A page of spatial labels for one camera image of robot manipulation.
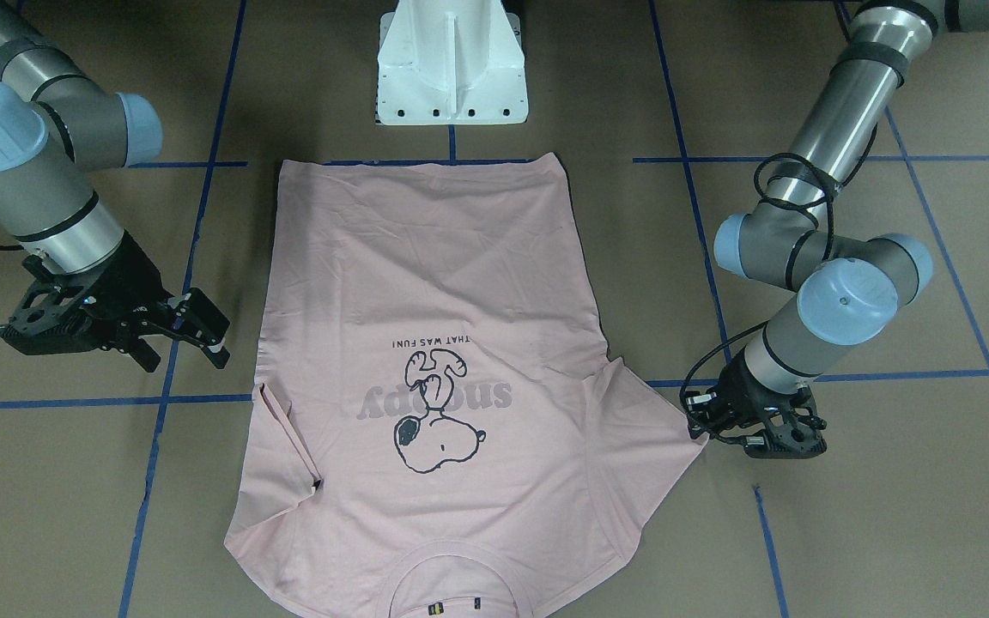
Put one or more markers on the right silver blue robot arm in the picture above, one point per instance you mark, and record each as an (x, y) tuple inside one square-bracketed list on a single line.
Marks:
[(56, 126)]

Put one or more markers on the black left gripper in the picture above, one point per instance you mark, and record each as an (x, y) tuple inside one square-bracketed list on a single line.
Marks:
[(742, 388)]

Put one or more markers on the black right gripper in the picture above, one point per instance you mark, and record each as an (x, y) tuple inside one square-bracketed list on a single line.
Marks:
[(123, 276)]

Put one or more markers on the brown paper table cover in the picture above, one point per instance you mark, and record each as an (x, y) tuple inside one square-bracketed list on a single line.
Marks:
[(116, 486)]

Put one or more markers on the pink Snoopy t-shirt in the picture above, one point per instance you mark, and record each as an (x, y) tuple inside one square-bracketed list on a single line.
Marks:
[(436, 426)]

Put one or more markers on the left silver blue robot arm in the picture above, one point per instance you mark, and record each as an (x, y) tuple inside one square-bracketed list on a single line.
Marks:
[(845, 291)]

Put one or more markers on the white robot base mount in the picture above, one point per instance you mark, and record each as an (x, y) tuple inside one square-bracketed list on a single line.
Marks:
[(451, 62)]

